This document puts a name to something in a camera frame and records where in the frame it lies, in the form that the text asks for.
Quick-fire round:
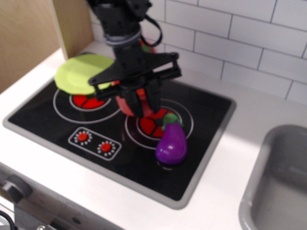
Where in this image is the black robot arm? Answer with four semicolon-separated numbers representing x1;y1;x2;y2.
87;0;181;117

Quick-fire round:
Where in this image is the purple toy eggplant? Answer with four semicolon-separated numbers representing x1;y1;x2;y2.
155;114;188;165

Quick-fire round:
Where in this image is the black toy stovetop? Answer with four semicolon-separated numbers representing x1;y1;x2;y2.
3;80;236;209

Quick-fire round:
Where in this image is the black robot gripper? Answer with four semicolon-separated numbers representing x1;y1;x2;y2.
88;42;181;118

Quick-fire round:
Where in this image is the grey oven knob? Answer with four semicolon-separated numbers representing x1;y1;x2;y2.
2;175;33;204

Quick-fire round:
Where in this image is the lime green plate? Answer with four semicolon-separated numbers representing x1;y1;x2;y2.
54;54;114;95

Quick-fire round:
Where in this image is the wooden side panel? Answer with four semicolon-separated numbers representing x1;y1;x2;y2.
0;0;94;92

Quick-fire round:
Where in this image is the grey sink basin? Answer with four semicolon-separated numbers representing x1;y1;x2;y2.
238;125;307;230

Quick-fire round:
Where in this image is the black cable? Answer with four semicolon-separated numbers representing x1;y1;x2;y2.
0;209;17;230

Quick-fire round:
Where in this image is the orange plastic cup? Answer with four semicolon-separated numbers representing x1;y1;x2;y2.
116;88;154;117

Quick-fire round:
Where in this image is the grey oven front panel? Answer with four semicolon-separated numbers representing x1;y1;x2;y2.
0;164;120;230

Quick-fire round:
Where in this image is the red toy tomato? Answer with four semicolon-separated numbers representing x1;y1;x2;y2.
140;40;155;53

